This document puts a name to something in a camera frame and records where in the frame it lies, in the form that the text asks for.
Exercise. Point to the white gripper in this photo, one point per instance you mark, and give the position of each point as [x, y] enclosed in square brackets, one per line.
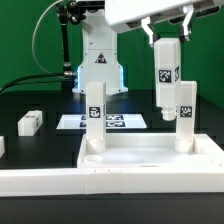
[126, 15]

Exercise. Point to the white desk top tray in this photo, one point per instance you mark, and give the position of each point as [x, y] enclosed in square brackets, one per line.
[150, 150]

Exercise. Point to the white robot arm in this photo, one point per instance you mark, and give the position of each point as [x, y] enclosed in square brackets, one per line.
[103, 20]

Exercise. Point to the fiducial marker sheet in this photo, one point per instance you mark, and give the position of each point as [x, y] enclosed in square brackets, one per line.
[113, 121]

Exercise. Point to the white front fence wall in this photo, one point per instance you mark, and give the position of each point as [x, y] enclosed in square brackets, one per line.
[72, 181]

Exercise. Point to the white fence wall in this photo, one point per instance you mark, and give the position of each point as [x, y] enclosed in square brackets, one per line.
[72, 181]
[2, 147]

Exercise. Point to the white left fence wall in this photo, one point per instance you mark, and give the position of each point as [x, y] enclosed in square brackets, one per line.
[2, 147]

